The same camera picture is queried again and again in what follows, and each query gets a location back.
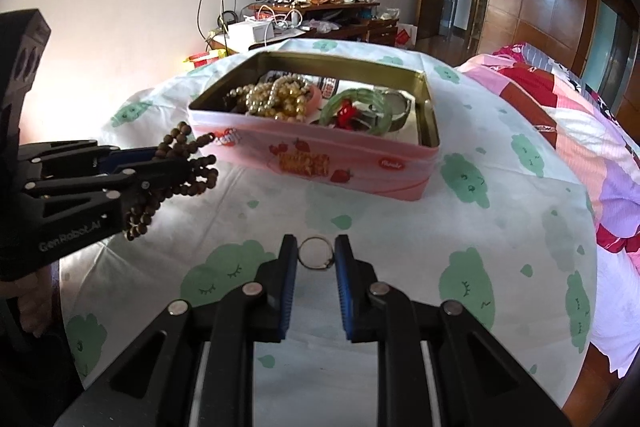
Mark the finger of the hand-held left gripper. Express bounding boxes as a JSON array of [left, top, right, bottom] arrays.
[[22, 158, 192, 228], [20, 139, 162, 180]]

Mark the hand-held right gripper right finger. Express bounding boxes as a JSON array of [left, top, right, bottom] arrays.
[[335, 234, 572, 427]]

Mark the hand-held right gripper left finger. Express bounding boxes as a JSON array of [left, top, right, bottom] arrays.
[[52, 234, 301, 427]]

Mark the silver ring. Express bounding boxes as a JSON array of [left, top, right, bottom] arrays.
[[298, 235, 332, 269]]

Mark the brown wooden bead bracelet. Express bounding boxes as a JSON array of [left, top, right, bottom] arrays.
[[122, 122, 221, 244]]

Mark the pink tin box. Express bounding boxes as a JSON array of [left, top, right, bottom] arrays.
[[187, 51, 442, 202]]

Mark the gold pearl necklace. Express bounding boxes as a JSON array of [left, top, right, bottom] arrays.
[[244, 74, 313, 124]]

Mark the red yarn string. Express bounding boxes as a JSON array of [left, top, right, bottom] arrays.
[[332, 101, 362, 130]]

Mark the green bangle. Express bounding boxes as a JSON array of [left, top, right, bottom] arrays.
[[320, 88, 396, 136]]

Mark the person's left hand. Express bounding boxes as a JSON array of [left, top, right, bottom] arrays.
[[19, 267, 61, 338]]

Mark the red yellow bag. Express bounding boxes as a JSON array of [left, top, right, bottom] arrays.
[[187, 48, 227, 68]]

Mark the white box device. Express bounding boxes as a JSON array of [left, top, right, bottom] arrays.
[[227, 20, 276, 48]]

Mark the silver metal watch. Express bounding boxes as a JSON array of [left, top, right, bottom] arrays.
[[365, 89, 416, 132]]

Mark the pink bangle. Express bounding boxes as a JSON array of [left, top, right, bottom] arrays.
[[270, 84, 324, 120]]

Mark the wooden television cabinet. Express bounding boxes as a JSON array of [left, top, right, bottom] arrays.
[[207, 0, 401, 55]]

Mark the white red paper bag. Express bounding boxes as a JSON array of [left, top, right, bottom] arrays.
[[395, 23, 418, 49]]

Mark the white bed sheet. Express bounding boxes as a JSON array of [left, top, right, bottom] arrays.
[[587, 247, 640, 378]]

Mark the pink patchwork quilt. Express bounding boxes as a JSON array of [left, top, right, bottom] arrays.
[[457, 42, 640, 253]]

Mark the wooden wardrobe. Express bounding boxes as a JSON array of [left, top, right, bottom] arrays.
[[492, 0, 640, 122]]

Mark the frosted glass door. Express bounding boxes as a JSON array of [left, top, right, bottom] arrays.
[[595, 0, 631, 108]]

